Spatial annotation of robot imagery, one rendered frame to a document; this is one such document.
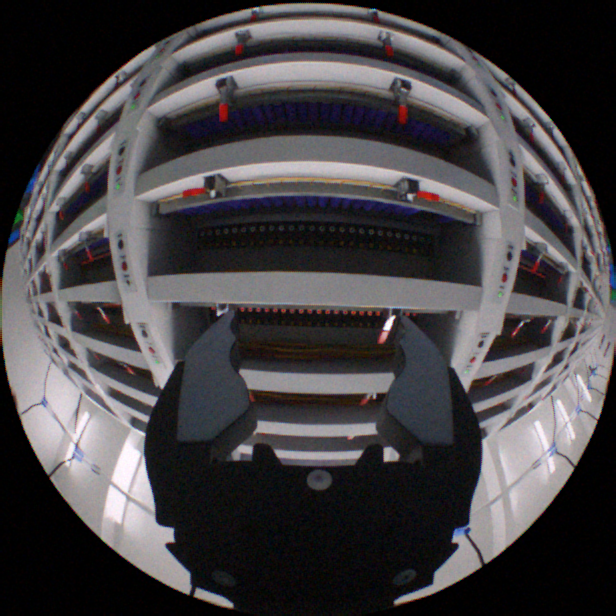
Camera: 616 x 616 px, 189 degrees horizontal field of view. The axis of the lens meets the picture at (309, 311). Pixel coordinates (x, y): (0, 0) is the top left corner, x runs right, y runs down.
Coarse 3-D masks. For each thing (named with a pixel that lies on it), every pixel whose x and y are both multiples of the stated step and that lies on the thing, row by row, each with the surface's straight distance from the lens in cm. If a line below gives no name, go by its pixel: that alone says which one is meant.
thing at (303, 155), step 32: (192, 160) 33; (224, 160) 30; (256, 160) 28; (288, 160) 27; (320, 160) 27; (352, 160) 28; (384, 160) 29; (416, 160) 31; (160, 192) 38; (448, 192) 35; (480, 192) 38; (160, 224) 45; (224, 224) 48; (384, 224) 46; (416, 224) 49; (448, 224) 53; (480, 224) 42
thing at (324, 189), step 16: (240, 192) 33; (256, 192) 32; (272, 192) 32; (288, 192) 31; (304, 192) 31; (320, 192) 31; (336, 192) 31; (352, 192) 32; (368, 192) 32; (384, 192) 33; (160, 208) 42; (176, 208) 39; (416, 208) 37; (432, 208) 36; (448, 208) 38
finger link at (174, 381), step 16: (176, 368) 9; (176, 384) 9; (160, 400) 8; (176, 400) 8; (160, 416) 8; (176, 416) 8; (160, 432) 8; (176, 432) 7; (144, 448) 8; (160, 448) 7; (176, 448) 7; (192, 448) 7; (208, 448) 7; (160, 464) 7; (176, 464) 7; (192, 464) 7; (208, 464) 6; (160, 480) 7; (176, 480) 7; (160, 496) 7; (160, 512) 7; (256, 528) 6
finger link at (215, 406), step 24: (216, 336) 10; (240, 336) 12; (192, 360) 9; (216, 360) 9; (240, 360) 10; (192, 384) 8; (216, 384) 8; (240, 384) 8; (192, 408) 8; (216, 408) 7; (240, 408) 7; (192, 432) 7; (216, 432) 7; (240, 432) 8
